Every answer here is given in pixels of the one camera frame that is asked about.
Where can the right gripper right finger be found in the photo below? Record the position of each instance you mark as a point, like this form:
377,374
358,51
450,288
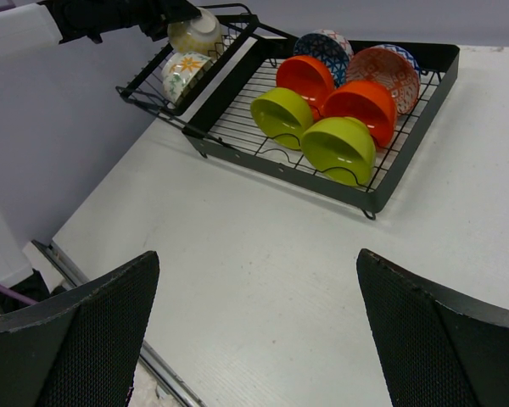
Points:
436,346

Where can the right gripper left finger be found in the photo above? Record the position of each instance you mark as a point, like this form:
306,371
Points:
81,347

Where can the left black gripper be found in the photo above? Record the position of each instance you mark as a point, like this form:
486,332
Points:
78,19

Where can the yellow teal patterned bowl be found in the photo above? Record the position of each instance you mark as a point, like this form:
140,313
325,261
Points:
200,35

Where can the white floral bowl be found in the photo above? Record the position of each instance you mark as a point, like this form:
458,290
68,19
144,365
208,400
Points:
181,73

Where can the green bowl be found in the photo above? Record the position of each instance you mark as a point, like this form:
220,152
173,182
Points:
341,148
283,116

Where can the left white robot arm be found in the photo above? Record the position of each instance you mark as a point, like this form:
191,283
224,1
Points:
50,23

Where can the left orange bowl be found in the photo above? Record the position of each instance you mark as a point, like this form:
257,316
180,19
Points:
308,77

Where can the orange bowl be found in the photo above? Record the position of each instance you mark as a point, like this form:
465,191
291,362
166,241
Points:
369,102
308,77

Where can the blue patterned bowl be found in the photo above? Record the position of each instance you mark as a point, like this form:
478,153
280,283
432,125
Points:
330,48

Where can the right orange bowl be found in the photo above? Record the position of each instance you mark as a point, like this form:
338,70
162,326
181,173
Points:
369,102

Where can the red patterned bowl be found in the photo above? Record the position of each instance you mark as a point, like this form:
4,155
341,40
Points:
392,67

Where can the black wire dish rack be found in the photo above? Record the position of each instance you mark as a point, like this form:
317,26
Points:
215,115

